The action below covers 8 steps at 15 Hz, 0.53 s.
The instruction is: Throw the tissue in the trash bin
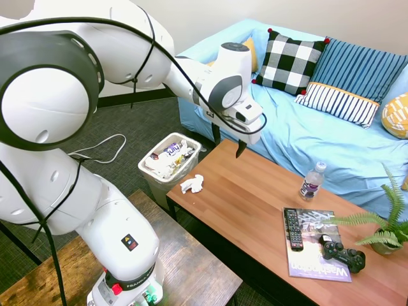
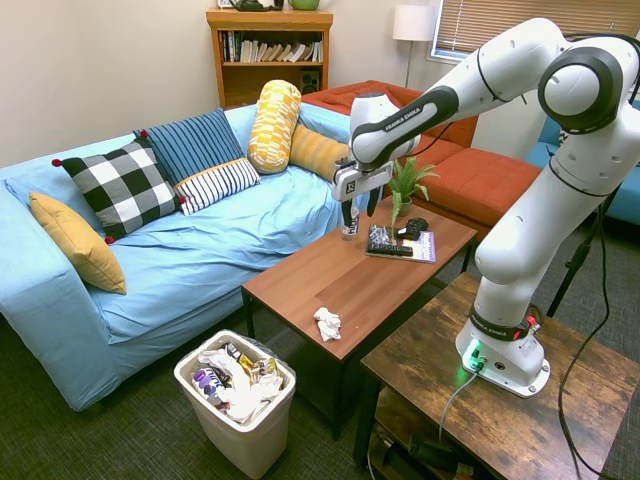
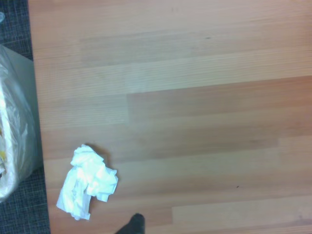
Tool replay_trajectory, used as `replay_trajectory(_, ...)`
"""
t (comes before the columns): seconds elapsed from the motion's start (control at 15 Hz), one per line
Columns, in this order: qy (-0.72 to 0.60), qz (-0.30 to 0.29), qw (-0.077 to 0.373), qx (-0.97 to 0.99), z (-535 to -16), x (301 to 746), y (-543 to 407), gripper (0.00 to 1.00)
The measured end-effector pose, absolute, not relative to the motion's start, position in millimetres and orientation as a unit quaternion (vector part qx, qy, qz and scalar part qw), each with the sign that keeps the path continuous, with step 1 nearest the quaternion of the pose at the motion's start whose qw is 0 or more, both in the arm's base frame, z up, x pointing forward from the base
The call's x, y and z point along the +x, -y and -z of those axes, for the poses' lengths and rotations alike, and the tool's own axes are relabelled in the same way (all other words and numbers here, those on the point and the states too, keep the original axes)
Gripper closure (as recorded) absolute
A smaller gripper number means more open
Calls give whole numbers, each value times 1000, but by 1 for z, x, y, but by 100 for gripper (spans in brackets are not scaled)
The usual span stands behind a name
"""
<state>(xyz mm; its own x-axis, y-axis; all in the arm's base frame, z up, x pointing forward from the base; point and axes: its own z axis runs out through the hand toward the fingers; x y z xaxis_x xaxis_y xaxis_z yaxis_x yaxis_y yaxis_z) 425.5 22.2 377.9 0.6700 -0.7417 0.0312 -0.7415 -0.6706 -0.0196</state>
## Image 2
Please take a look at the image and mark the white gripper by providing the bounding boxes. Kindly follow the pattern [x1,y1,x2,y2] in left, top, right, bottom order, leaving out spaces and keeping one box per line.
[332,158,394,231]

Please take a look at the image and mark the white tissue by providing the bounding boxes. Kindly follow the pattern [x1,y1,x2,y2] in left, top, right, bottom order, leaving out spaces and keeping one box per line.
[313,306,344,343]

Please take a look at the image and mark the crumpled white plastic bag trash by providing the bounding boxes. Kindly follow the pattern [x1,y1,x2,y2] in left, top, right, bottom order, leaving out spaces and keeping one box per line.
[199,345,286,422]

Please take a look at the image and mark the purple label bottle in trash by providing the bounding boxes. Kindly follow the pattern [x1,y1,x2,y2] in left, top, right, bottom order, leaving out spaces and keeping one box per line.
[192,367,234,397]

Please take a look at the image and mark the beige plastic trash bin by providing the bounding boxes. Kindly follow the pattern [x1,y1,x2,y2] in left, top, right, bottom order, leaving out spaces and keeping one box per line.
[173,328,297,480]

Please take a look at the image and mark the clear bottle purple label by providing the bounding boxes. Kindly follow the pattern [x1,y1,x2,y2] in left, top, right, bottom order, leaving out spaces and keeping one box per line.
[341,202,362,243]

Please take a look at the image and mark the black TV remote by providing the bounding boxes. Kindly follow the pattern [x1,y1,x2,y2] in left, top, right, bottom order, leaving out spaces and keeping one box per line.
[367,243,416,258]

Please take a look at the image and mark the potted green fern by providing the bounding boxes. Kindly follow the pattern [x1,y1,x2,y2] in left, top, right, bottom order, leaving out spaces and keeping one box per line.
[387,155,441,229]

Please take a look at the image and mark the black game controller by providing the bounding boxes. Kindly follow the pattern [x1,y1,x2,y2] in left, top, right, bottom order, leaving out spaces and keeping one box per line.
[396,218,429,241]

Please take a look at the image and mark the Washington magazine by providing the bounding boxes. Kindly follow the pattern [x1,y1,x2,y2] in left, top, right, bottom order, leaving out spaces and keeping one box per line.
[364,223,439,264]

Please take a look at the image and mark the mustard striped pillow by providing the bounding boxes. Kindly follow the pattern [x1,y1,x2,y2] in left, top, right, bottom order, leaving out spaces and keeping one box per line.
[288,123,351,182]

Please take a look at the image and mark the orange sectional sofa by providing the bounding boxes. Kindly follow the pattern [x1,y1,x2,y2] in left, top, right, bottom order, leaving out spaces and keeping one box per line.
[301,79,543,241]

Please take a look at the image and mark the yellow white patterned bolster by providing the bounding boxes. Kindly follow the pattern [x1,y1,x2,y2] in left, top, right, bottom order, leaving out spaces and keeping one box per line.
[247,79,303,175]

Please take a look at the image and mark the white navy striped pillow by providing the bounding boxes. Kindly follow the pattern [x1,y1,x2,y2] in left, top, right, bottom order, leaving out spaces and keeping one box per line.
[173,157,262,217]

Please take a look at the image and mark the wooden bookshelf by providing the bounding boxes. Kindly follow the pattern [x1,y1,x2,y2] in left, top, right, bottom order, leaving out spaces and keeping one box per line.
[205,7,334,110]

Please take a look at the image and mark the light blue covered sofa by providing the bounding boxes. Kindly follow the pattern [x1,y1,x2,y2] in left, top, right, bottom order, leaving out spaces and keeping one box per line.
[0,102,374,412]

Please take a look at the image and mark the blue striped pillow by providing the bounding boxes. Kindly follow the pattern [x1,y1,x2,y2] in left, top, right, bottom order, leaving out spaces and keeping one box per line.
[132,108,246,187]

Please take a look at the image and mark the row of books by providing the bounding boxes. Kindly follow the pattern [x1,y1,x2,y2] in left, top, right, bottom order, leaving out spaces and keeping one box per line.
[221,30,324,64]

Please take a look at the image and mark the white shade floor lamp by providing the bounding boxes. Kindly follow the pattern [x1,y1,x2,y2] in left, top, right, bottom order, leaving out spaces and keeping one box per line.
[392,4,434,89]

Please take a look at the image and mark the black object on bookshelf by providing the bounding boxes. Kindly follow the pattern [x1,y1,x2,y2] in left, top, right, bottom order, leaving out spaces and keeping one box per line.
[231,0,284,13]

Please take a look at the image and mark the wooden window blinds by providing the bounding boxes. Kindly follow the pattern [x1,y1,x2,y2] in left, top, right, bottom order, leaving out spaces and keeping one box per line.
[432,0,640,64]

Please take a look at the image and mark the black white checkered pillow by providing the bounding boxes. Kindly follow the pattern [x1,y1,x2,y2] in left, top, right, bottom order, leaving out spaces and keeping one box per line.
[51,129,187,245]

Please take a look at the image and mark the black object under table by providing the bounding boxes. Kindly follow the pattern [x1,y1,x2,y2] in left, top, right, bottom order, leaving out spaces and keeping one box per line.
[408,432,459,470]

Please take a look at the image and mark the rustic wooden robot table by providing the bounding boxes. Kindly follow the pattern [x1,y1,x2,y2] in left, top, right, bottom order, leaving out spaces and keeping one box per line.
[352,272,640,480]

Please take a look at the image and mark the teal chair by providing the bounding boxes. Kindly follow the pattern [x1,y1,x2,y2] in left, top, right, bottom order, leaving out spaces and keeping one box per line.
[524,97,640,226]

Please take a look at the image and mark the plain mustard yellow pillow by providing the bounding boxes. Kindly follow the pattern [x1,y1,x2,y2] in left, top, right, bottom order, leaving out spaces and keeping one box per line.
[28,191,128,296]

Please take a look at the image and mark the wooden coffee table black frame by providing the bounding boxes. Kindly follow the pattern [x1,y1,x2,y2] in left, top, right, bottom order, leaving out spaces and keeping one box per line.
[241,194,480,441]

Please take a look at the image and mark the grey base cable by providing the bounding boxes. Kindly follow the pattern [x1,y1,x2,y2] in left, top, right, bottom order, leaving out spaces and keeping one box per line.
[438,369,482,442]

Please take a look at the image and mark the black camera stand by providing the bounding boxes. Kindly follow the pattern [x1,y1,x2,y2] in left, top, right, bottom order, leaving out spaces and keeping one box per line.
[546,199,609,319]

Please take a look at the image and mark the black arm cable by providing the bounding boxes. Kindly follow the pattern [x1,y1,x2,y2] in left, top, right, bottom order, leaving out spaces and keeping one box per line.
[555,32,640,480]

